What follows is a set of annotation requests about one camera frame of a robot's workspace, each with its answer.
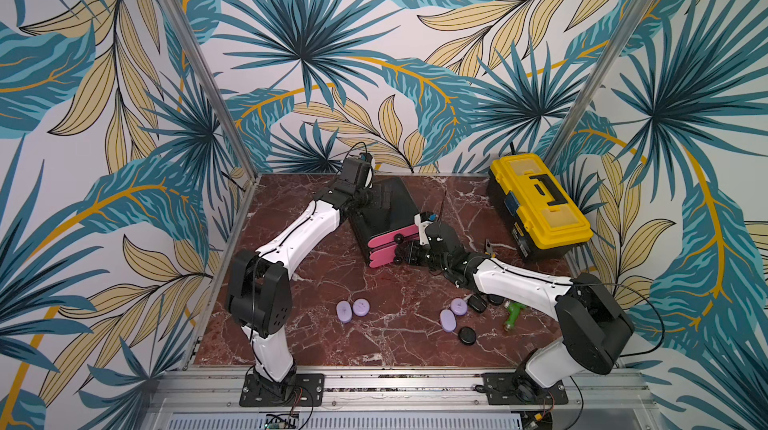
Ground pink top drawer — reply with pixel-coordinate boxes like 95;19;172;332
367;224;418;249

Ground black pink drawer cabinet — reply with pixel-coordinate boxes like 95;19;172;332
349;178;418;268

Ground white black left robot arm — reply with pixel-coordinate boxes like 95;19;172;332
226;152;375;389

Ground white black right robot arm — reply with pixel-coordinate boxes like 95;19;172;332
394;222;634;389

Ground purple round earphone case right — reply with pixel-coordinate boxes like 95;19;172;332
450;298;468;316

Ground purple round earphone case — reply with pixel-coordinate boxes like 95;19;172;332
352;298;371;317
450;298;468;316

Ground black oval earphone case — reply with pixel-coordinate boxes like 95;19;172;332
466;294;488;314

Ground purple oval earphone case right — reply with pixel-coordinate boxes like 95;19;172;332
439;309;457;333

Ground purple oval earphone case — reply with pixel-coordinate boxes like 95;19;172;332
439;309;457;333
336;301;354;324

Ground black round earphone case middle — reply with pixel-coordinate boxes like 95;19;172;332
486;294;505;306

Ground black round earphone case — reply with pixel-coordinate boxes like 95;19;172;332
457;326;477;346
486;294;505;306

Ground black round earphone case front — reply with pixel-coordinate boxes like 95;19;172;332
457;326;477;346

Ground green plastic bottle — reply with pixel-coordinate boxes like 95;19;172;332
504;301;527;332

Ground purple round earphone case left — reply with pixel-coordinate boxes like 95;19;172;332
352;298;371;317

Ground yellow black toolbox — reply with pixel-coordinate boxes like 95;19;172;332
487;153;593;262

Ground purple oval earphone case left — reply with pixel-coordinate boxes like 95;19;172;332
336;301;354;324

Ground yellow handled pliers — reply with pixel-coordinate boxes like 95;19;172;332
484;240;496;258

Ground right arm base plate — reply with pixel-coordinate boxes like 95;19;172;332
474;372;569;408

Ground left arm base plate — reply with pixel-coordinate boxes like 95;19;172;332
239;373;325;408

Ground aluminium front rail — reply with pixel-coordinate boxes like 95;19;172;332
148;366;655;414

